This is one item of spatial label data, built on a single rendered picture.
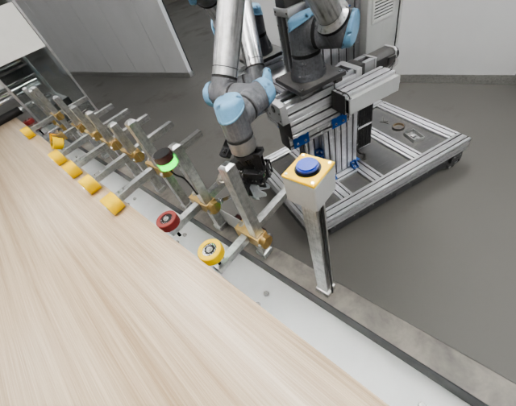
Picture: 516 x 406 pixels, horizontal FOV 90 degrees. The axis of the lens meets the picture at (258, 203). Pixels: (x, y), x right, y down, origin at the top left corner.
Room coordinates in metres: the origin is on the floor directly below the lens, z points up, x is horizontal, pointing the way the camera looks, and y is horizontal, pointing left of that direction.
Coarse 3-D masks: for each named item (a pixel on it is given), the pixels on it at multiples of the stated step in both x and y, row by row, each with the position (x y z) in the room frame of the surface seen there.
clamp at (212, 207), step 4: (192, 196) 0.81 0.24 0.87; (196, 196) 0.80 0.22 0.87; (192, 200) 0.80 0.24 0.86; (196, 200) 0.78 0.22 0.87; (212, 200) 0.75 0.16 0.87; (200, 204) 0.75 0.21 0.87; (204, 204) 0.74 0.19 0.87; (208, 204) 0.73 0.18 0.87; (212, 204) 0.73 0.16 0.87; (216, 204) 0.73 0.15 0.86; (204, 208) 0.74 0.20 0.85; (208, 208) 0.72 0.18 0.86; (212, 208) 0.71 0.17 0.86; (216, 208) 0.72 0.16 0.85; (220, 208) 0.73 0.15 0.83; (208, 212) 0.71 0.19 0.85; (212, 212) 0.71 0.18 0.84; (216, 212) 0.72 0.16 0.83
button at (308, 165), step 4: (300, 160) 0.35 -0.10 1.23; (304, 160) 0.35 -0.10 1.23; (308, 160) 0.34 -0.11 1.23; (312, 160) 0.34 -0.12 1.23; (316, 160) 0.34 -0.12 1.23; (296, 164) 0.35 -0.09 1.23; (300, 164) 0.34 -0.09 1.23; (304, 164) 0.34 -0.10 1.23; (308, 164) 0.33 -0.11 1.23; (312, 164) 0.33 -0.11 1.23; (316, 164) 0.33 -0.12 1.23; (296, 168) 0.34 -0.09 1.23; (300, 168) 0.33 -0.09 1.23; (304, 168) 0.33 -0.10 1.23; (308, 168) 0.33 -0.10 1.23; (312, 168) 0.32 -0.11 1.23; (316, 168) 0.32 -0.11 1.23; (300, 172) 0.33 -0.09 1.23; (304, 172) 0.32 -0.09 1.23; (308, 172) 0.32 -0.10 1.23; (312, 172) 0.32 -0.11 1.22
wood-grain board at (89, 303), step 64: (0, 192) 1.42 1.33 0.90; (64, 192) 1.16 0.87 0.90; (0, 256) 0.86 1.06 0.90; (64, 256) 0.72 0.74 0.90; (128, 256) 0.60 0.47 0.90; (192, 256) 0.50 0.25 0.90; (0, 320) 0.54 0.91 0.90; (64, 320) 0.45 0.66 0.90; (128, 320) 0.37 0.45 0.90; (192, 320) 0.31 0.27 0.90; (256, 320) 0.25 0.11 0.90; (0, 384) 0.33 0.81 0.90; (64, 384) 0.27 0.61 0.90; (128, 384) 0.21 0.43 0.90; (192, 384) 0.17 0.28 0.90; (256, 384) 0.12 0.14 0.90; (320, 384) 0.08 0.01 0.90
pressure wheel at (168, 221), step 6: (162, 216) 0.72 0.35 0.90; (168, 216) 0.71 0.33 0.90; (174, 216) 0.70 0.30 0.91; (156, 222) 0.70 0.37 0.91; (162, 222) 0.69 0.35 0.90; (168, 222) 0.68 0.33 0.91; (174, 222) 0.68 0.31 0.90; (162, 228) 0.67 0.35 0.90; (168, 228) 0.66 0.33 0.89; (174, 228) 0.67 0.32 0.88; (180, 234) 0.70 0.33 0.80
